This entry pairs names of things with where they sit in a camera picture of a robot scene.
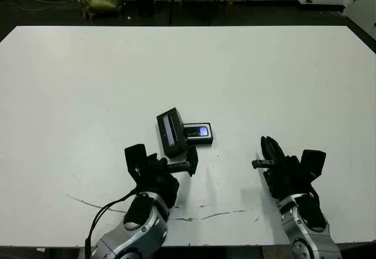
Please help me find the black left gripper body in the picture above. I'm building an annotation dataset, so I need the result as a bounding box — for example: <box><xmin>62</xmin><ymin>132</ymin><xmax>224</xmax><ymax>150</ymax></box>
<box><xmin>136</xmin><ymin>153</ymin><xmax>191</xmax><ymax>208</ymax></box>

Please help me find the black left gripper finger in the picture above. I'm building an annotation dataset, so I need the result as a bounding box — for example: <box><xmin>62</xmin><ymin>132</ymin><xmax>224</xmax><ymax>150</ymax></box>
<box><xmin>185</xmin><ymin>146</ymin><xmax>199</xmax><ymax>178</ymax></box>
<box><xmin>157</xmin><ymin>154</ymin><xmax>170</xmax><ymax>169</ymax></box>

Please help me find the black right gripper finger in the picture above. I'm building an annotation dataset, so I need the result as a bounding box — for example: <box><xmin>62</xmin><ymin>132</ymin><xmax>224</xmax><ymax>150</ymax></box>
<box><xmin>266</xmin><ymin>136</ymin><xmax>286</xmax><ymax>162</ymax></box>
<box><xmin>260</xmin><ymin>136</ymin><xmax>276</xmax><ymax>162</ymax></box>

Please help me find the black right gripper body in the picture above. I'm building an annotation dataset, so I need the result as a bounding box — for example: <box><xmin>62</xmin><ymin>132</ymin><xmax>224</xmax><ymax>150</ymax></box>
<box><xmin>251</xmin><ymin>154</ymin><xmax>315</xmax><ymax>201</ymax></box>

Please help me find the black box lid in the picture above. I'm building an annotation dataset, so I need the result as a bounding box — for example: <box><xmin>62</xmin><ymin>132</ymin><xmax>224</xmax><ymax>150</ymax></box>
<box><xmin>156</xmin><ymin>106</ymin><xmax>189</xmax><ymax>159</ymax></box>

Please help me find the black box base white insert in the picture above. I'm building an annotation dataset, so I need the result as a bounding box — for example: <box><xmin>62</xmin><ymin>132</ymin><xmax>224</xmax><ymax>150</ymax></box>
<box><xmin>182</xmin><ymin>121</ymin><xmax>215</xmax><ymax>147</ymax></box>

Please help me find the black waste bin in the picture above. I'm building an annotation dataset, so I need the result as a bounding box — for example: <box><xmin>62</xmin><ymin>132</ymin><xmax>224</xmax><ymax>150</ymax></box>
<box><xmin>133</xmin><ymin>0</ymin><xmax>158</xmax><ymax>18</ymax></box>

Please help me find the white door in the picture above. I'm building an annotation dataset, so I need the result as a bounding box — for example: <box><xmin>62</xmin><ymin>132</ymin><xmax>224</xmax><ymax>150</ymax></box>
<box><xmin>345</xmin><ymin>0</ymin><xmax>376</xmax><ymax>36</ymax></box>

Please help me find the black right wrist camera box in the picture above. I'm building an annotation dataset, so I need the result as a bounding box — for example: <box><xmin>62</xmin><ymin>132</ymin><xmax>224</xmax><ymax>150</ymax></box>
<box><xmin>299</xmin><ymin>149</ymin><xmax>327</xmax><ymax>181</ymax></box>

